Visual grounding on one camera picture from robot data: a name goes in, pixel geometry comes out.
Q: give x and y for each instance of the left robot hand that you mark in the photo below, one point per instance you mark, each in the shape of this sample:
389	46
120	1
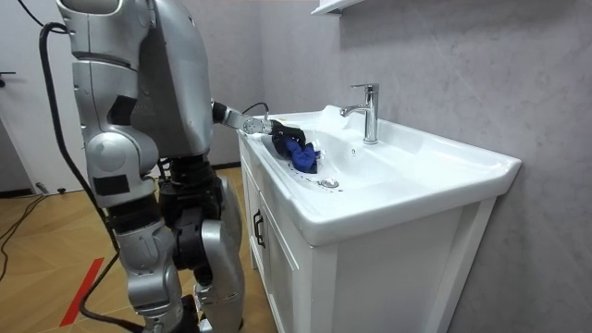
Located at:
289	129

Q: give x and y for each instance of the blue cloth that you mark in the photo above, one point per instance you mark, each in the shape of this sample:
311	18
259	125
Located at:
303	157

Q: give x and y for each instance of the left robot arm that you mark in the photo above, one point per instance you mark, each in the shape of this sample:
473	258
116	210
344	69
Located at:
236	119

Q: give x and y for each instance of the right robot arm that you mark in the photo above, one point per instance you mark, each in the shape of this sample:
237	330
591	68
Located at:
115	157

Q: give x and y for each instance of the chrome sink drain plug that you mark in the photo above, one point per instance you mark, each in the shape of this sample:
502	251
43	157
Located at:
329	183

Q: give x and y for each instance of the chrome faucet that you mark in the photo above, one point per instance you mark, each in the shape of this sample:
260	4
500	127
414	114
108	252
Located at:
371	115

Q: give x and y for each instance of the robot body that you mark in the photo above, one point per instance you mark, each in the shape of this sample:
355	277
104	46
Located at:
176	83

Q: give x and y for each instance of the robot legs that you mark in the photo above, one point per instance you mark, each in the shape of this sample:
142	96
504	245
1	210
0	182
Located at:
222	259

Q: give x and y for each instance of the white sink vanity cabinet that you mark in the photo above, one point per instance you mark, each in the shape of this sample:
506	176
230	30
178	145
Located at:
393	259

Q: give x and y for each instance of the red floor tape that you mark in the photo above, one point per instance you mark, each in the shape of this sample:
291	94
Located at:
81	293

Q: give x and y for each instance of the white wall shelf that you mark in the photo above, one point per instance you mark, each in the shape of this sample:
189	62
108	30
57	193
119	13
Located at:
330	5

